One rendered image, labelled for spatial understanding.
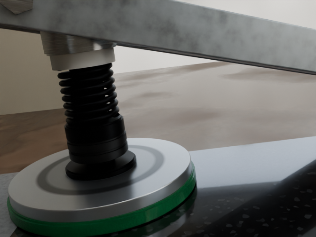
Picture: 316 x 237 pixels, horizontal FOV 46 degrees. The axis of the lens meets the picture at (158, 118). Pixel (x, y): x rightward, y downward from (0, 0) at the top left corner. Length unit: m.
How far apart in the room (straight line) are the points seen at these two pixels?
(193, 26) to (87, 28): 0.11
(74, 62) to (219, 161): 0.23
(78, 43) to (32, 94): 5.24
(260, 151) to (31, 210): 0.30
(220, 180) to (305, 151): 0.13
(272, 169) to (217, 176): 0.06
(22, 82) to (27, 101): 0.28
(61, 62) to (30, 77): 5.19
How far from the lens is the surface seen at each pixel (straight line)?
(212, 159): 0.50
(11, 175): 0.57
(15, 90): 5.70
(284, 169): 0.46
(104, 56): 0.40
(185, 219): 0.37
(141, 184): 0.38
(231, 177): 0.44
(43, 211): 0.37
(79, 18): 0.36
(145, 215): 0.36
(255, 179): 0.44
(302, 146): 0.54
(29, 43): 5.53
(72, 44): 0.38
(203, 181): 0.44
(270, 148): 0.53
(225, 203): 0.39
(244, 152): 0.52
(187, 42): 0.39
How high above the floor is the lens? 0.98
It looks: 14 degrees down
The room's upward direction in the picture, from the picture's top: 7 degrees counter-clockwise
